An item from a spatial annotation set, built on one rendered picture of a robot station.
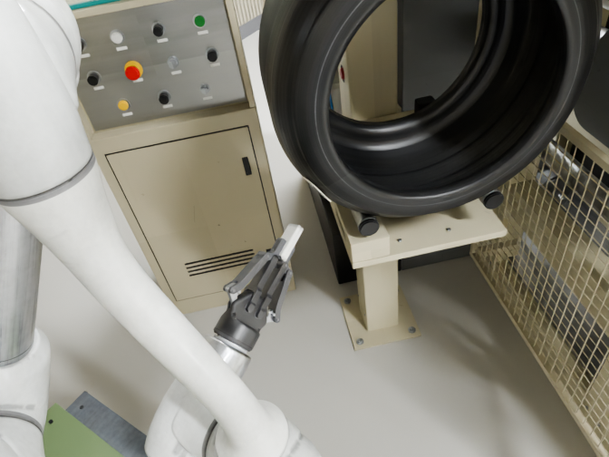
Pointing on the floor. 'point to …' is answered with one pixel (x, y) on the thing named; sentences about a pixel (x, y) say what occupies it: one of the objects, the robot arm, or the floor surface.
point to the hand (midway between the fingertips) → (287, 242)
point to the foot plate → (365, 339)
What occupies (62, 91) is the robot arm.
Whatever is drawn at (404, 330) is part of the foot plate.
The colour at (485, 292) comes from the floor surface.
